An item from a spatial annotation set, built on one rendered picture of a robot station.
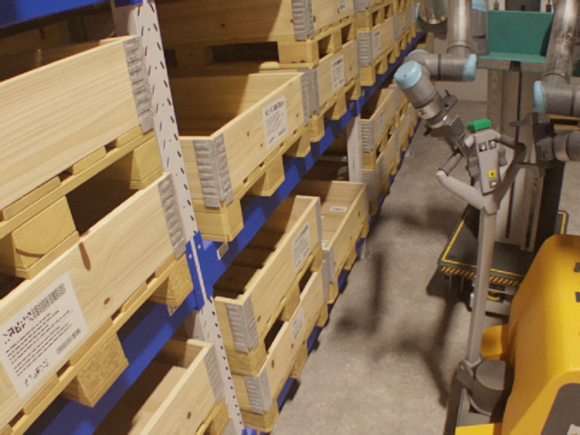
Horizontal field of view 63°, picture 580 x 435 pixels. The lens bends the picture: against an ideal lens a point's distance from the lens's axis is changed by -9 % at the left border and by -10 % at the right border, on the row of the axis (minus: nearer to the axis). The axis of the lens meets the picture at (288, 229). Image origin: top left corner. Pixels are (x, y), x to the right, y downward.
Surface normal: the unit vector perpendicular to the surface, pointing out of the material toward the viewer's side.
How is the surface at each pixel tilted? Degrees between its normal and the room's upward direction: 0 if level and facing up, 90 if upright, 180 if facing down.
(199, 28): 90
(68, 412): 90
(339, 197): 90
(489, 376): 0
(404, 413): 0
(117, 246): 90
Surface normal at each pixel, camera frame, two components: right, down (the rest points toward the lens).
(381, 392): -0.11, -0.87
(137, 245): 0.93, 0.09
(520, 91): -0.51, 0.47
